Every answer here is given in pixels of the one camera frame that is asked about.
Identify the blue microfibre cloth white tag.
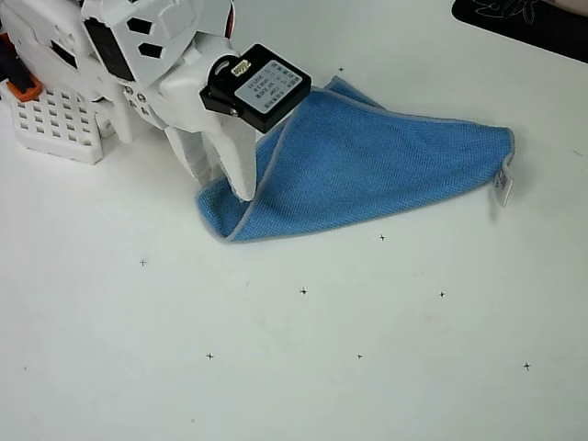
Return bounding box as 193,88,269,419
195,76,516,243

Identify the black camera module box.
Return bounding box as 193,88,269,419
198,42,313,135

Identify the black mat with line drawing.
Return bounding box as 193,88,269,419
449,0,588,65

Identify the red black white servo cable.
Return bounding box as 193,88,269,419
223,0,239,39

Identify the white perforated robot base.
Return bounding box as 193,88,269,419
0,80,117,165

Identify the orange and black clamp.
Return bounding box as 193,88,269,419
0,32,42,102

